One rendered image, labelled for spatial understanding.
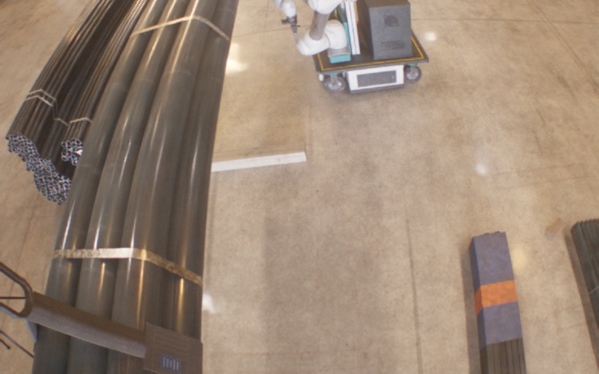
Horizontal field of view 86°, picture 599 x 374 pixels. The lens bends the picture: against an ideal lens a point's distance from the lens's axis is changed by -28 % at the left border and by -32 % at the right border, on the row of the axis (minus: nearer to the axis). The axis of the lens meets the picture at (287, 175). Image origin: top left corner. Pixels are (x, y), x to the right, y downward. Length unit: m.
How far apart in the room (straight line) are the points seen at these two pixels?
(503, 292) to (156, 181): 1.97
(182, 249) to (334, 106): 2.35
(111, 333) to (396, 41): 2.90
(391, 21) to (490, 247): 1.78
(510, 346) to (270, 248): 1.71
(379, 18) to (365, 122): 0.85
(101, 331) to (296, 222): 2.01
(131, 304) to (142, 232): 0.24
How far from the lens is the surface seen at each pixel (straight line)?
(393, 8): 3.20
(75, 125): 3.13
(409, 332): 2.55
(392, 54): 3.45
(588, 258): 2.91
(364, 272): 2.68
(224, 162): 3.21
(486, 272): 2.57
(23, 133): 3.17
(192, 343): 1.30
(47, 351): 1.38
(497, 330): 2.47
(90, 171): 1.64
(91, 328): 1.14
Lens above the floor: 2.45
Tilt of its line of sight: 52 degrees down
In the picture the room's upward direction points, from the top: 16 degrees counter-clockwise
